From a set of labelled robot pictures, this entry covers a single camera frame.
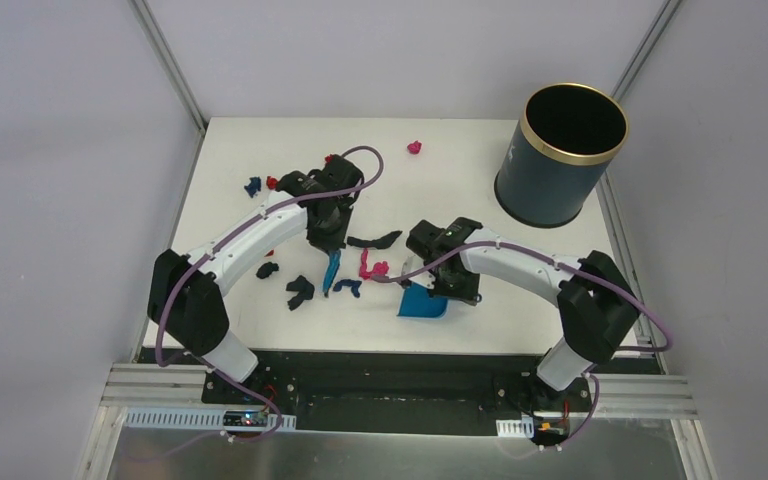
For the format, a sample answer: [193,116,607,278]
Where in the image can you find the dark blue scrap top left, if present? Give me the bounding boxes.
[243,176,262,198]

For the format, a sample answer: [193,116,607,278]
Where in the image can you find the dark bin with gold rim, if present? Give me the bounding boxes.
[494,83,630,229]

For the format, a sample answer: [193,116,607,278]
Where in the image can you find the blue plastic dustpan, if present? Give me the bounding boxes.
[397,283,449,319]

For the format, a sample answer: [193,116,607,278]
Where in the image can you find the small black paper scrap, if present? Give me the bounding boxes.
[255,262,280,280]

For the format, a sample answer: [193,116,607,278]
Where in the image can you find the long black paper scrap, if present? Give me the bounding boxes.
[346,230,403,250]

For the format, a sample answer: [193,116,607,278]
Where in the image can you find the large pink paper scrap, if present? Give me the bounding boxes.
[358,248,389,280]

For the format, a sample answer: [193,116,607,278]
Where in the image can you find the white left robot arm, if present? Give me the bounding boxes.
[147,155,365,405]

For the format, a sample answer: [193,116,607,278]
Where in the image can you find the blue paper scrap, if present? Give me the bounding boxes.
[331,279,363,298]

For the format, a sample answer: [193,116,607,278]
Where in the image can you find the small pink paper scrap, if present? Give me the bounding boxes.
[406,141,422,155]

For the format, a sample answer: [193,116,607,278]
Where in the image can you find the large black paper scrap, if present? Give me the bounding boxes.
[285,275,316,311]

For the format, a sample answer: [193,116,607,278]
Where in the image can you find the right white slotted cable duct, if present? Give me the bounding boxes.
[495,415,535,439]

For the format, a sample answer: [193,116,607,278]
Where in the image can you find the white slotted cable duct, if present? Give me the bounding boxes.
[495,415,535,439]
[123,407,297,433]

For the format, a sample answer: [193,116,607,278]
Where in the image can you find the blue hand brush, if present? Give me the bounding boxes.
[321,249,342,297]

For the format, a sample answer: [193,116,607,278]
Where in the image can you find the black mounting base plate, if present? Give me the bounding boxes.
[137,346,594,437]

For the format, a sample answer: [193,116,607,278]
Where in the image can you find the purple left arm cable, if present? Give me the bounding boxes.
[155,145,385,444]

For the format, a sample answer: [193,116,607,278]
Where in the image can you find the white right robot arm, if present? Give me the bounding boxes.
[401,217,641,410]

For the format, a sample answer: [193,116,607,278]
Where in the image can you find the aluminium frame rail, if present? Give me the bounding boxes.
[101,364,698,420]

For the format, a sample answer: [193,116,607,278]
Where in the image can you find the left white slotted cable duct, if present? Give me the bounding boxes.
[123,407,297,433]

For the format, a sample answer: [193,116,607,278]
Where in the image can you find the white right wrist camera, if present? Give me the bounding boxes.
[401,255,435,290]

